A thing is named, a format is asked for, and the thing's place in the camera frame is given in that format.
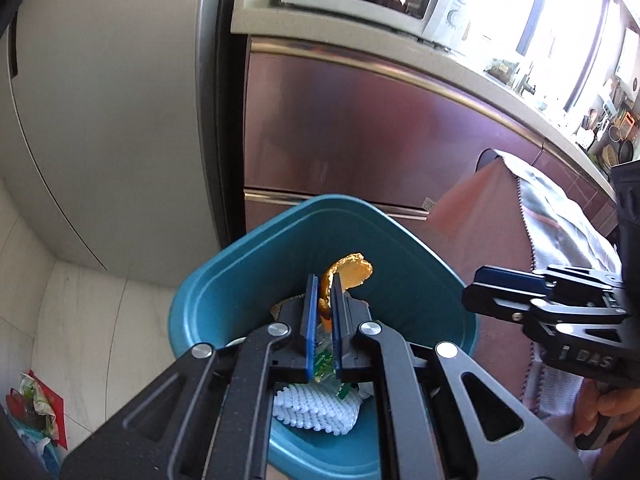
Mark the clear plastic bag green print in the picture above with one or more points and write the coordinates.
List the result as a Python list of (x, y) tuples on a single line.
[(324, 362)]

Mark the red bag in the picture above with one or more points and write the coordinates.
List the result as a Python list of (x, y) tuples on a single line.
[(45, 410)]

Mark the orange peel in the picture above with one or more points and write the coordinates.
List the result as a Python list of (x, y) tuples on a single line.
[(350, 272)]

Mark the grey kitchen counter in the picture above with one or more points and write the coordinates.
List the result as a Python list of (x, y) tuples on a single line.
[(400, 55)]

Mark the white foam fruit net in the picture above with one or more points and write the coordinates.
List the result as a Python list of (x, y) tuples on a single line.
[(310, 410)]

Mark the beige refrigerator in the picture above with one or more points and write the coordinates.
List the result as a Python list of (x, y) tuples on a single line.
[(100, 110)]

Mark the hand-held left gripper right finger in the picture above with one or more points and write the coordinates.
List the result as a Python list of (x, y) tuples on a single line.
[(337, 330)]

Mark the person's right hand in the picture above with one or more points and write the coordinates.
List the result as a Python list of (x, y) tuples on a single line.
[(615, 402)]

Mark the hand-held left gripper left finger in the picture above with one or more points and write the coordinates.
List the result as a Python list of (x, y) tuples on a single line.
[(311, 330)]

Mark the teal trash bin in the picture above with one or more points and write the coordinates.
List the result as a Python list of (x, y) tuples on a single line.
[(280, 270)]

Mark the purple kitchen cabinets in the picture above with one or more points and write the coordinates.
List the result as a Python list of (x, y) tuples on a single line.
[(375, 135)]

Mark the grey checked tablecloth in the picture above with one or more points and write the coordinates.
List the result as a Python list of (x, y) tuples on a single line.
[(480, 220)]

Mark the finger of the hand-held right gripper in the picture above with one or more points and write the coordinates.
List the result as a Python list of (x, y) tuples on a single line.
[(495, 302), (505, 276)]

